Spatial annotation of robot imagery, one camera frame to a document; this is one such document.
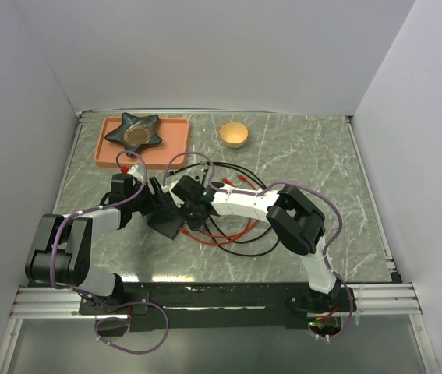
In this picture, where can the black network switch box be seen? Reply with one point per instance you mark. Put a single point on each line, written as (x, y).
(166, 221)

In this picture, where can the small yellow bowl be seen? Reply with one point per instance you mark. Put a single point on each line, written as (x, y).
(233, 134)

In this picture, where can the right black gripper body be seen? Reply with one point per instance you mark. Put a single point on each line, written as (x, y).
(192, 217)

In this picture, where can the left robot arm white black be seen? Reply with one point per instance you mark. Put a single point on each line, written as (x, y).
(60, 254)

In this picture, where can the aluminium frame rail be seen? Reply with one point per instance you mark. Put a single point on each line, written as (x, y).
(373, 300)

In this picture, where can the salmon rectangular tray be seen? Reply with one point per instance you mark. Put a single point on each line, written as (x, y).
(162, 145)

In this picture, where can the dark star-shaped dish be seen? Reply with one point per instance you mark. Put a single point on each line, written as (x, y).
(135, 133)

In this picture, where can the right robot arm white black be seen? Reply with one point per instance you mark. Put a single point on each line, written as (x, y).
(298, 223)

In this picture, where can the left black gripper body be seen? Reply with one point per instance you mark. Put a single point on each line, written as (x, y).
(145, 202)

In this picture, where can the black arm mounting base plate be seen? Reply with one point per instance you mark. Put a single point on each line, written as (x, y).
(150, 306)

